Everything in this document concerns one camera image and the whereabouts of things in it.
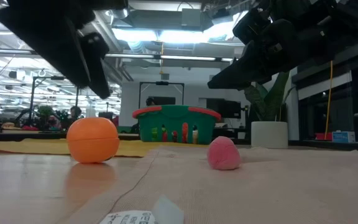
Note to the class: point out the white cloth tag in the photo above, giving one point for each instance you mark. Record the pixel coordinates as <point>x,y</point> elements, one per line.
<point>141,216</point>

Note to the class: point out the red flat box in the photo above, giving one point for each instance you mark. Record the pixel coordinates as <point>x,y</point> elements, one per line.
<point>323,136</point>

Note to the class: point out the smooth orange toy fruit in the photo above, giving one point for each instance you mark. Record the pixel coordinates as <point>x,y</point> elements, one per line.
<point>93,140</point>

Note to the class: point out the person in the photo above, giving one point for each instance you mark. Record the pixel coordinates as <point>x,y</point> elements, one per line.
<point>75,112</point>
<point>150,101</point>

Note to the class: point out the wide dark monitor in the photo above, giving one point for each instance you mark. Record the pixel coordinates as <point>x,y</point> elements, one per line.
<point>228,109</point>

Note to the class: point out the pale pink cloth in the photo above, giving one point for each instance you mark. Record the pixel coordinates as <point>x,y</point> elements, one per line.
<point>259,186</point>

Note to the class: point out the black aluminium table frame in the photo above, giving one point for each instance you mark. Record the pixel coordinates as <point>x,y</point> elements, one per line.
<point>322,145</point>

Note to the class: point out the bushy green office plant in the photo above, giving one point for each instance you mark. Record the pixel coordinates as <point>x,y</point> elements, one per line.
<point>45,111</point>

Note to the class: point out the pink toy produce piece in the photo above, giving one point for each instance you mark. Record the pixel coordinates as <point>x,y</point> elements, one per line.
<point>224,153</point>

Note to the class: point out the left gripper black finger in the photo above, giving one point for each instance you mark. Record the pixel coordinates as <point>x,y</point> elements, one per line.
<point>96,62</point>
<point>51,40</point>

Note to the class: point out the black tripod stand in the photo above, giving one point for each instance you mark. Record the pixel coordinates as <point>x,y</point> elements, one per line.
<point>33,93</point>

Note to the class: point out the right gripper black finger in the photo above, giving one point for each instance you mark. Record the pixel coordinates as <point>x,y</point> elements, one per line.
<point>247,73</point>

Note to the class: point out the small dark monitor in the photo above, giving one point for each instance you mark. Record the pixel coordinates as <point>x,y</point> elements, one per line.
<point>165,100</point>

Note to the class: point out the black camera gantry frame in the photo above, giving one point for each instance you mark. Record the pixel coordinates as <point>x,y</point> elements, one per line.
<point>162,83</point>

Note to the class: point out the blue cardboard box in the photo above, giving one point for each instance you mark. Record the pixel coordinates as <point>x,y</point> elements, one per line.
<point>343,136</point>

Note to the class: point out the mustard yellow cloth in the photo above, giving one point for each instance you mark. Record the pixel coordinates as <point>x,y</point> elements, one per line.
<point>26,146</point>

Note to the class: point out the green plant in white pot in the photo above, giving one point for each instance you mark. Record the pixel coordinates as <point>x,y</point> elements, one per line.
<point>269,135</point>

